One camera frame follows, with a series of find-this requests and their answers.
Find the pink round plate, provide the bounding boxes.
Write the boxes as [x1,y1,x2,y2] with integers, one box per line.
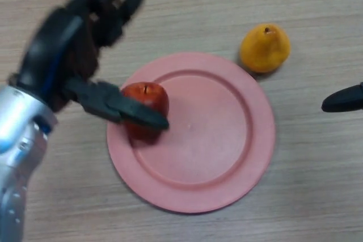
[107,52,276,215]

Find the red apple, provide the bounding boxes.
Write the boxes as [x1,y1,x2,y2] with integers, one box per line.
[120,81,170,141]

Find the yellow pear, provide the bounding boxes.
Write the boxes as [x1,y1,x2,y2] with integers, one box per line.
[240,23,292,74]

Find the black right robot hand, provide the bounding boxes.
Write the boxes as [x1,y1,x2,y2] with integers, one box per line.
[320,82,363,113]

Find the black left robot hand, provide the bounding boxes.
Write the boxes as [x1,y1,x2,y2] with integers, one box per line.
[14,0,170,131]

